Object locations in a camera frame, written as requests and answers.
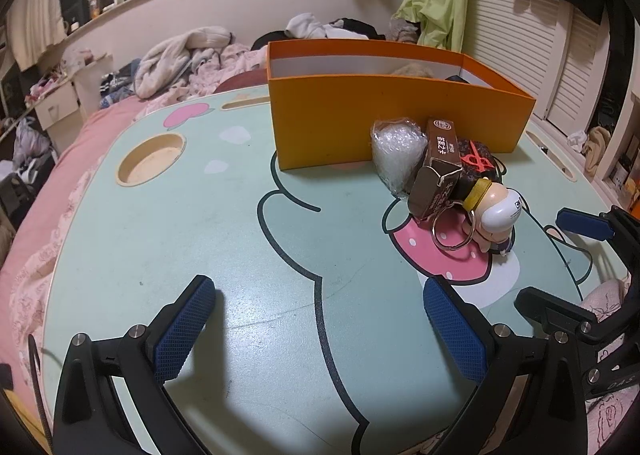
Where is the cream fleece blanket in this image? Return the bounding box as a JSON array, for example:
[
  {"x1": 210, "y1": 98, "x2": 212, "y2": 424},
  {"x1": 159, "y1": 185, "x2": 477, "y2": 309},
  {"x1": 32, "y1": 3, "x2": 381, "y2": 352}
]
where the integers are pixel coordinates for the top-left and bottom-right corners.
[{"x1": 134, "y1": 26, "x2": 233, "y2": 100}]

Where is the black clothing pile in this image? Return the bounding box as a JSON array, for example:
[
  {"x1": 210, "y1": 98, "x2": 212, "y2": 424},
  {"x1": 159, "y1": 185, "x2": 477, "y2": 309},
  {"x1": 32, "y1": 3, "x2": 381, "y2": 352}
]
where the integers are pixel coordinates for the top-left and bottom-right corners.
[{"x1": 250, "y1": 17, "x2": 385, "y2": 51}]

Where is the dark pouch red emblem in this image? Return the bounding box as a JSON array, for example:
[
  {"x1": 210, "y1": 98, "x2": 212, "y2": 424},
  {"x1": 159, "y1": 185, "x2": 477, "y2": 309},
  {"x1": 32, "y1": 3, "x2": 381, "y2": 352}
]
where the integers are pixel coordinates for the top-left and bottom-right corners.
[{"x1": 446, "y1": 138, "x2": 502, "y2": 209}]

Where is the orange cardboard box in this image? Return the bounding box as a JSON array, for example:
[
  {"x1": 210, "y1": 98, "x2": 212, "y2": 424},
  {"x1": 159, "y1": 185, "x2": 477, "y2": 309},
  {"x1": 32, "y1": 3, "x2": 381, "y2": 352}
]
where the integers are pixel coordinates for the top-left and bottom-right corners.
[{"x1": 267, "y1": 39, "x2": 536, "y2": 170}]

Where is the brown milk carton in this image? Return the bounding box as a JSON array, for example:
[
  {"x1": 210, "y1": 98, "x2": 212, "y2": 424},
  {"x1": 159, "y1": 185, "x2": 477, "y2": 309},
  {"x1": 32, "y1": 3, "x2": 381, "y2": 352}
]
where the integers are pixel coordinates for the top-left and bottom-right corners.
[{"x1": 408, "y1": 119, "x2": 462, "y2": 221}]

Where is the white clothing pile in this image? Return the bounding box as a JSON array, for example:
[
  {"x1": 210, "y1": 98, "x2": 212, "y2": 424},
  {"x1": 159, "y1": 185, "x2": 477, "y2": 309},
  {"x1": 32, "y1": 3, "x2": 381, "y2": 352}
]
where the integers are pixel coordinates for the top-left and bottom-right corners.
[{"x1": 284, "y1": 13, "x2": 368, "y2": 40}]

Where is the beige fluffy scrunchie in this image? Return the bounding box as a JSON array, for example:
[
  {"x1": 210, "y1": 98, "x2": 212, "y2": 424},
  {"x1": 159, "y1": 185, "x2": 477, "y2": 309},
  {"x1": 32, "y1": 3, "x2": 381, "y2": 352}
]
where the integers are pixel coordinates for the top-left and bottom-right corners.
[{"x1": 390, "y1": 62, "x2": 436, "y2": 79}]

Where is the penguin figurine keychain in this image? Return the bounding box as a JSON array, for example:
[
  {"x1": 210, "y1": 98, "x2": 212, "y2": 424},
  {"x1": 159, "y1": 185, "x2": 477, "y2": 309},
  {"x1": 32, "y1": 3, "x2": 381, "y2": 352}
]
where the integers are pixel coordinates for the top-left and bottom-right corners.
[{"x1": 432, "y1": 178, "x2": 523, "y2": 256}]

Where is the clear plastic wrap ball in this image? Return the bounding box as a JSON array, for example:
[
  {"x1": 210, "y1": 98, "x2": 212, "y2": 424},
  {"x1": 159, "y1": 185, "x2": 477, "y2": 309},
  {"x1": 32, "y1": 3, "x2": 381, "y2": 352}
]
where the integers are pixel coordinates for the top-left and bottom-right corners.
[{"x1": 370, "y1": 119, "x2": 427, "y2": 198}]

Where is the white drawer cabinet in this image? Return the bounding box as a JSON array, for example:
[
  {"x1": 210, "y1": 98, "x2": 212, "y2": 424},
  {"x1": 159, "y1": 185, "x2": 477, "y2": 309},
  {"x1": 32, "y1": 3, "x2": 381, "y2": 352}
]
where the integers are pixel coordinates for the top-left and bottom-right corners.
[{"x1": 35, "y1": 54, "x2": 113, "y2": 155}]

